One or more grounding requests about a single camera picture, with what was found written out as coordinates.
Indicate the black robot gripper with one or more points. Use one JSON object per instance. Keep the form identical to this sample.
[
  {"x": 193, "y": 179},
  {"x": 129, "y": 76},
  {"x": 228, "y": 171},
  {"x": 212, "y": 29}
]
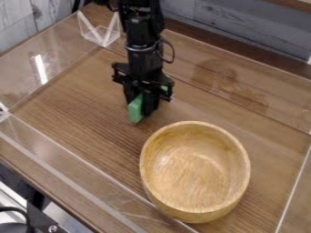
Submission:
[{"x": 142, "y": 73}]

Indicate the green rectangular block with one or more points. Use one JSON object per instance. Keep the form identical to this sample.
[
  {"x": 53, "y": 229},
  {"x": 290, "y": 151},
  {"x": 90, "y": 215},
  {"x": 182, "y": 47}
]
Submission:
[{"x": 135, "y": 106}]

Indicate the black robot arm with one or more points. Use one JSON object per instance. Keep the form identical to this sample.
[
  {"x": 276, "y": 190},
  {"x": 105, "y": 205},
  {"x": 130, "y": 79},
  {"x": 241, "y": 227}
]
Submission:
[{"x": 142, "y": 21}]

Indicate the brown wooden bowl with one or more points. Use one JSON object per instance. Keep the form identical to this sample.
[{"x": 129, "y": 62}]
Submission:
[{"x": 195, "y": 171}]

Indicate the black metal table bracket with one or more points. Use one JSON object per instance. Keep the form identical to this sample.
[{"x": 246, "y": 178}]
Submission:
[{"x": 42, "y": 222}]

